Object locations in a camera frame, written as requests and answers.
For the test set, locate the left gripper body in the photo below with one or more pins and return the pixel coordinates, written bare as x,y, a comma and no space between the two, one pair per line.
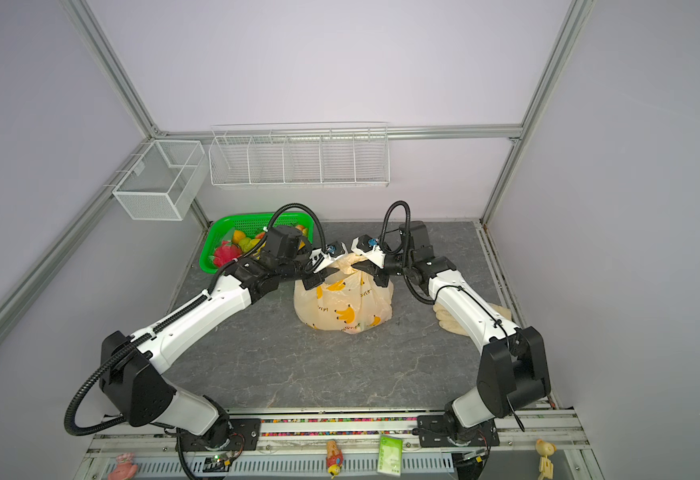
311,280

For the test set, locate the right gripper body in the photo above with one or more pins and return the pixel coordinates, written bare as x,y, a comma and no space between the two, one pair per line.
382,278

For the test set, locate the beige plastic bag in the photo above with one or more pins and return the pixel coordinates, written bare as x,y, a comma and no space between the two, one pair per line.
348,300

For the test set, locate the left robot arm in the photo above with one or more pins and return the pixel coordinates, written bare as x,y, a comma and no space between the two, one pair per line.
131,373

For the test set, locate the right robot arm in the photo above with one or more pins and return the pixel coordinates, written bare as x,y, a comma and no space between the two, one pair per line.
513,371

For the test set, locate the green yellow pear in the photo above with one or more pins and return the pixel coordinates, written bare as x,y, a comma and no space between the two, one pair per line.
247,244

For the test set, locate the pink dragon fruit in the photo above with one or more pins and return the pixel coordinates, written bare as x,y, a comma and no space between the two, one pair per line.
226,252

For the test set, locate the green plastic basket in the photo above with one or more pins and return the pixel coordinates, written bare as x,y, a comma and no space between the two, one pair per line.
250,225

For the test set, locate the green white card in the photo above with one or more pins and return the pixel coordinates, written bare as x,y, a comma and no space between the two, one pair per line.
390,457

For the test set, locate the white mesh box basket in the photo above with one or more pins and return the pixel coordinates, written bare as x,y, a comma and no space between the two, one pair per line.
164,180

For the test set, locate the red yellow toy figure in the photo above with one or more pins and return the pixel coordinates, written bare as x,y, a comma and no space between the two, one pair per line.
334,458

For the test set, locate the pink toy figure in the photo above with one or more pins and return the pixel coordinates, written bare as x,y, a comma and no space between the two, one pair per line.
125,469

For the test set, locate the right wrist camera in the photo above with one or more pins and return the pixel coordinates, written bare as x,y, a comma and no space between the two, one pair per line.
369,249

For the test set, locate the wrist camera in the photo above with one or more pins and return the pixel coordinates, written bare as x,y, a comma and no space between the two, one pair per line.
332,253
369,249

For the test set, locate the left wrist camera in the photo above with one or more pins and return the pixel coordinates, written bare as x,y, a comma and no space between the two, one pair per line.
332,253

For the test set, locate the white wire shelf rack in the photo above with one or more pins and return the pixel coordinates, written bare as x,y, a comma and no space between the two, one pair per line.
300,154

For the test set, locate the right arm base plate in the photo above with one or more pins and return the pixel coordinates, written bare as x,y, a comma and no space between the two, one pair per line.
444,430

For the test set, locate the aluminium front rail frame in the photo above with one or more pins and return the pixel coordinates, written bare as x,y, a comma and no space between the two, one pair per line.
293,444

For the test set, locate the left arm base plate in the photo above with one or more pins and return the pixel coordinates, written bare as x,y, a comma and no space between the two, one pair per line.
235,435

